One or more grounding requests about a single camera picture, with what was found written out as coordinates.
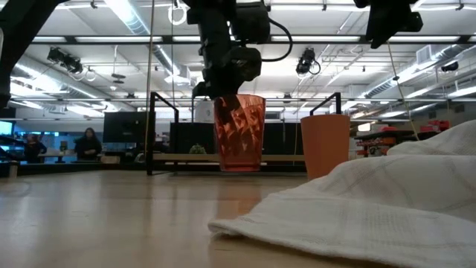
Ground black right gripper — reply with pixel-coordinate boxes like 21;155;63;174
353;0;425;50

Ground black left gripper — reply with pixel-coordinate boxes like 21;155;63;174
182;0;263;126

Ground red translucent faceted cup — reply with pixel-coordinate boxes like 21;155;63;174
213;93;267;173

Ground black-framed wooden shelf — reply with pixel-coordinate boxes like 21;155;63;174
145;91;343;177

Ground small green plant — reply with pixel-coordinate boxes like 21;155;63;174
188;143;208;156

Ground black monitor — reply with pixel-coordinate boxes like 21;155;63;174
103;111;149;144

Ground red storage bins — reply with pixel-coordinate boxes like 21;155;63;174
419;119;451;133

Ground orange plastic cup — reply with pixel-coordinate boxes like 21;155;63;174
300;113;352;182

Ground person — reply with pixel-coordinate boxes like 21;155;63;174
74;127;103;162
22;133;48;164

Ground white waffle-weave towel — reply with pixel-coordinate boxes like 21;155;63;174
207;119;476;268

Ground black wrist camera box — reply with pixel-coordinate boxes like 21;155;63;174
230;0;271;45

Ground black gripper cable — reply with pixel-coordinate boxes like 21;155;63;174
261;16;294;63

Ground black ceiling-mounted camera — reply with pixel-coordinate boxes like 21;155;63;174
46;46;84;74
295;47;322;76

